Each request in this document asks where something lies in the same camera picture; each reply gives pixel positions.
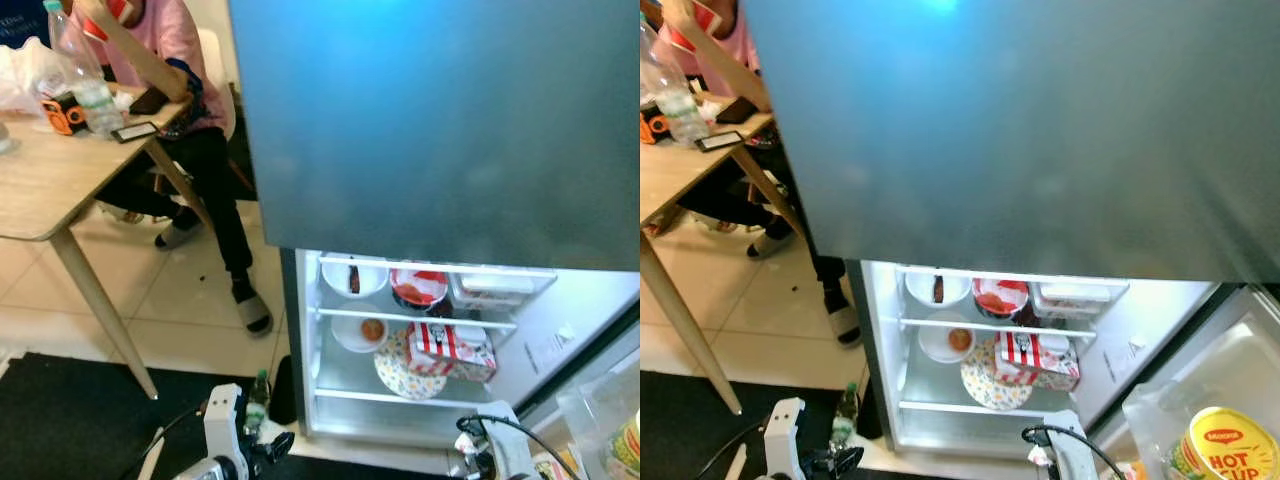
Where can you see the large clear water bottle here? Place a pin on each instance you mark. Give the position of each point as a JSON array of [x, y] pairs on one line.
[[85, 90], [675, 100]]

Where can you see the white bowl with orange food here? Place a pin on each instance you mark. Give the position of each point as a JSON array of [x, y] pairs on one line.
[[350, 335], [935, 345]]

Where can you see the black slipper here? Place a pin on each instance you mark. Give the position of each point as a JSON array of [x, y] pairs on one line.
[[872, 410], [283, 390]]

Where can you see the person in pink shirt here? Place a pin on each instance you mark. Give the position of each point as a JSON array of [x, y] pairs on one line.
[[175, 40], [735, 45]]

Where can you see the red striped chicken box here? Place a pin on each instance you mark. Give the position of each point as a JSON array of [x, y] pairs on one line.
[[1030, 360], [445, 350]]

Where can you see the glass fridge shelf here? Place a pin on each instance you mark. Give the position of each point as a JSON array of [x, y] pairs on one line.
[[420, 318], [990, 327]]

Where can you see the clear plastic food container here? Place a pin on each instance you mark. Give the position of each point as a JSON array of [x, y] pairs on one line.
[[492, 290], [1070, 300]]

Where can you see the white plastic bag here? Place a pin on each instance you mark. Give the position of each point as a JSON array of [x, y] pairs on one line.
[[30, 75]]

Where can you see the small bottle with green cap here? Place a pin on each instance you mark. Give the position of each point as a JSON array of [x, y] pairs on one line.
[[846, 415], [258, 405]]

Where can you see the dark floor mat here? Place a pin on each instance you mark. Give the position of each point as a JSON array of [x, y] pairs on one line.
[[690, 430], [60, 420]]

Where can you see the clear plastic bag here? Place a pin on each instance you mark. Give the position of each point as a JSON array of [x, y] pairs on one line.
[[590, 410], [1160, 410]]

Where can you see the white bowl with dark bottle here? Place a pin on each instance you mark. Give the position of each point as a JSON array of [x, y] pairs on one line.
[[338, 280], [922, 290]]

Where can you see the black wallet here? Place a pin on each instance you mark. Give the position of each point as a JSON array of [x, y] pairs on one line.
[[738, 110], [150, 102]]

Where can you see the silver fridge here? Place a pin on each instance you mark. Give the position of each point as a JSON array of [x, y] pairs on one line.
[[1000, 130], [440, 130]]

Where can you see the light wooden table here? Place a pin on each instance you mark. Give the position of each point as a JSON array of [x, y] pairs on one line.
[[680, 190], [60, 180]]

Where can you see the white paper label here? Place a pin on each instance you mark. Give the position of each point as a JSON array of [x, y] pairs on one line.
[[1125, 360], [552, 350]]

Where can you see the red lidded bowl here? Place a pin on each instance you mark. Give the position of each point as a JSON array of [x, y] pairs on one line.
[[418, 287], [1000, 297]]

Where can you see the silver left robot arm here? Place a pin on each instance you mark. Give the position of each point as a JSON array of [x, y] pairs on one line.
[[205, 470]]

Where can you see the phone with pale edge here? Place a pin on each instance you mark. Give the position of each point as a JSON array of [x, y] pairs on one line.
[[136, 132], [720, 141]]

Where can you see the yellow cup noodles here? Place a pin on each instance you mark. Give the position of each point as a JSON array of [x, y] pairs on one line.
[[1230, 450], [628, 445]]

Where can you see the orange black device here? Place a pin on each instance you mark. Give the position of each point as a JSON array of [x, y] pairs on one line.
[[64, 116], [653, 130]]

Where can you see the patterned round plate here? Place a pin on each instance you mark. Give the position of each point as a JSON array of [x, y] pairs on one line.
[[985, 390], [398, 380]]

